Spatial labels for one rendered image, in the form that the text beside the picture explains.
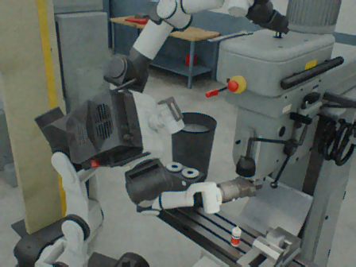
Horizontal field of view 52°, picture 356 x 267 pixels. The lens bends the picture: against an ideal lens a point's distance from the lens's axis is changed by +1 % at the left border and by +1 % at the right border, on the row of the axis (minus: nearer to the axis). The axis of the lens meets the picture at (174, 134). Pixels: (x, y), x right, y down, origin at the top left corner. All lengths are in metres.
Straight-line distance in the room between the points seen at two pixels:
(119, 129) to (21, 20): 1.58
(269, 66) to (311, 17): 0.39
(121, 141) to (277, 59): 0.56
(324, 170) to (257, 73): 0.85
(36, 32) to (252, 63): 1.78
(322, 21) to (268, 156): 0.55
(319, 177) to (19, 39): 2.00
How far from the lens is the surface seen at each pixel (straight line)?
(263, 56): 1.23
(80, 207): 1.69
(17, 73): 2.71
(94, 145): 1.28
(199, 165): 3.71
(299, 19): 1.57
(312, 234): 2.19
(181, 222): 1.96
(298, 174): 2.02
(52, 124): 1.54
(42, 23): 2.72
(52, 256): 2.12
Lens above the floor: 2.16
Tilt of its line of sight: 27 degrees down
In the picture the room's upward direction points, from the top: 3 degrees clockwise
